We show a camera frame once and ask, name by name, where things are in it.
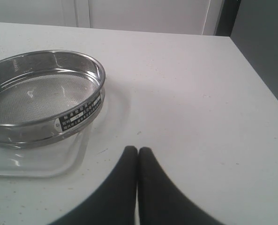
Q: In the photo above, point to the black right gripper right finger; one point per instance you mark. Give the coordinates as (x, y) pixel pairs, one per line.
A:
(160, 201)

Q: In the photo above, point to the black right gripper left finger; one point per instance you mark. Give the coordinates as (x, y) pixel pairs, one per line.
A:
(113, 202)

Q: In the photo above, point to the round stainless steel sieve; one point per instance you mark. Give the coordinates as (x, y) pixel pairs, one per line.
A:
(47, 96)

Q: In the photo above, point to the clear square glass tray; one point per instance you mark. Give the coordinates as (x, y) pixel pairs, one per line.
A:
(59, 157)

